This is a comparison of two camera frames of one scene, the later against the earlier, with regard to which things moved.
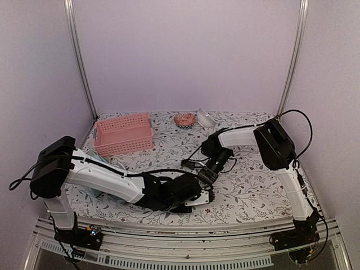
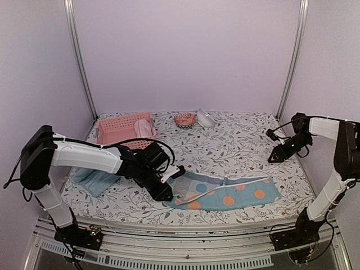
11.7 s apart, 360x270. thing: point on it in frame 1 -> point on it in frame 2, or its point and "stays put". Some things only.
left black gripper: [189, 210] -> [166, 192]
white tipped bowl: [204, 119] stays put
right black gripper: [207, 176] -> [282, 153]
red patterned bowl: [184, 120] stays put
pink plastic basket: [123, 134] stays put
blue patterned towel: [90, 154] -> [198, 191]
